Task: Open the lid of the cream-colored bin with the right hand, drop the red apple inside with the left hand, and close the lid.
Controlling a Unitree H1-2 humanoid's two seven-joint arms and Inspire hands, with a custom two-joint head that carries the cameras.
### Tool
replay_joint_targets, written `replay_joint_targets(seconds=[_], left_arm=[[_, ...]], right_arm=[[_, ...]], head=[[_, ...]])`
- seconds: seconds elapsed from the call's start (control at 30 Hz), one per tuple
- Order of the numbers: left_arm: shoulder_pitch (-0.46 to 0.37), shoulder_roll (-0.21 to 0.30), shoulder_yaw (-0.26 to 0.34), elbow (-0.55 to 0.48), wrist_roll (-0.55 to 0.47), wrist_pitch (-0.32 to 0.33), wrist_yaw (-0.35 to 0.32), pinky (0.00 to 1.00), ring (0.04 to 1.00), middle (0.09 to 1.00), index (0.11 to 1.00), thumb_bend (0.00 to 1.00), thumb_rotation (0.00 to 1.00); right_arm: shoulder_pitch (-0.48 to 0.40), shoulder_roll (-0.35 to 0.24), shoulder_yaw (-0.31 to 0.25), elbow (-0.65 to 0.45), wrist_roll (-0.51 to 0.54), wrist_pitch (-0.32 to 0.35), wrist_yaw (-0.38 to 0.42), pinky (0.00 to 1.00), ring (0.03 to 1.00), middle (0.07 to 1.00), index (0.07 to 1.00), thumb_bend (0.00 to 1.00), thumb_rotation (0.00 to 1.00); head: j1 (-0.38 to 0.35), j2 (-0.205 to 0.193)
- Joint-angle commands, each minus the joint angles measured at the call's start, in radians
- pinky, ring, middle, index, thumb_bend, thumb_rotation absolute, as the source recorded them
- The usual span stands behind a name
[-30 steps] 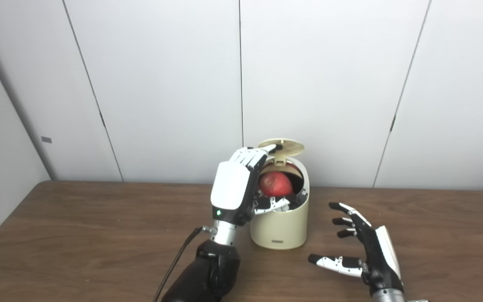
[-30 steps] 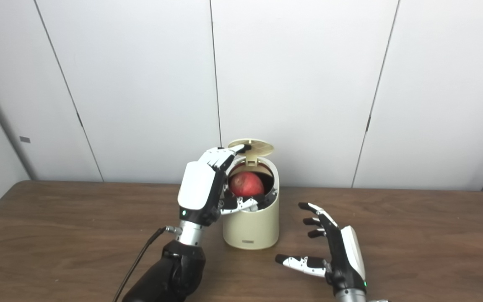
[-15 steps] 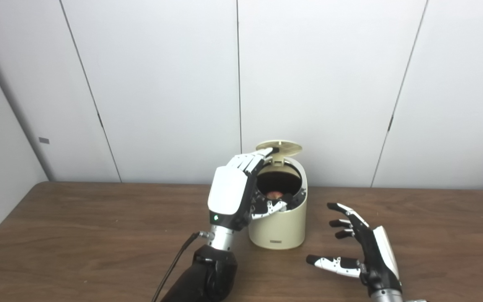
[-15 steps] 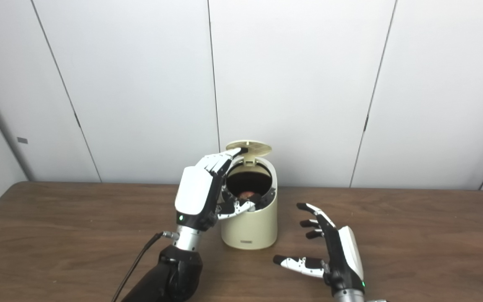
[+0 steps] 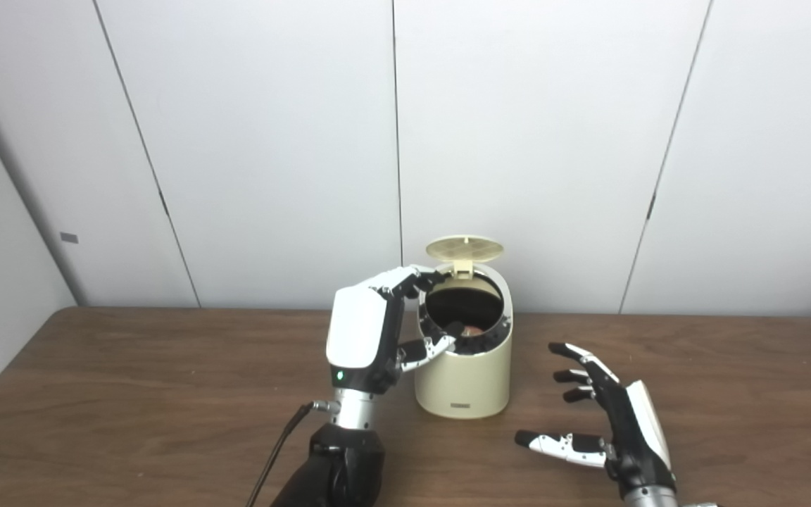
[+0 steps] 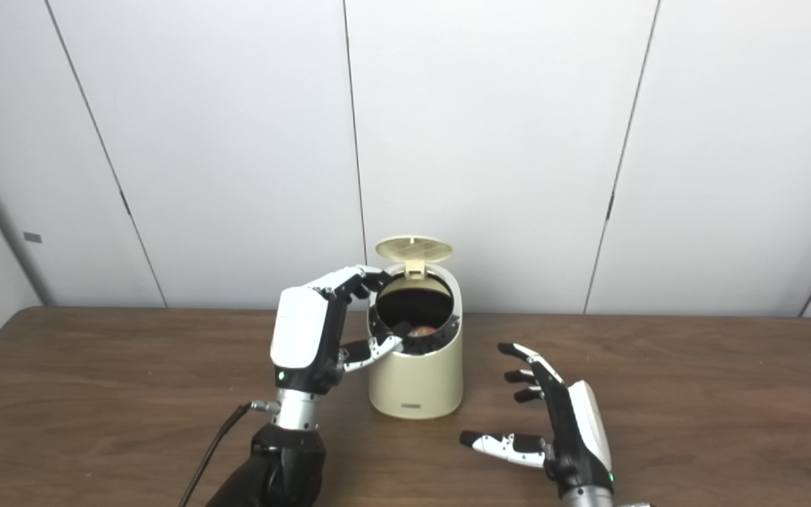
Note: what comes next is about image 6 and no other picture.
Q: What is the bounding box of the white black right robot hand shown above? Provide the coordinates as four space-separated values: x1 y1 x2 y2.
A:
459 342 615 494

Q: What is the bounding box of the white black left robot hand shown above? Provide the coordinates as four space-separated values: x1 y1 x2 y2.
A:
270 265 403 395

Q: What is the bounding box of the cream round bin lid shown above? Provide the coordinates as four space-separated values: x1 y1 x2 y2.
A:
375 235 453 280

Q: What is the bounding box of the cream-colored bin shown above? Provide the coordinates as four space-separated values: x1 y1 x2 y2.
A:
367 262 464 420

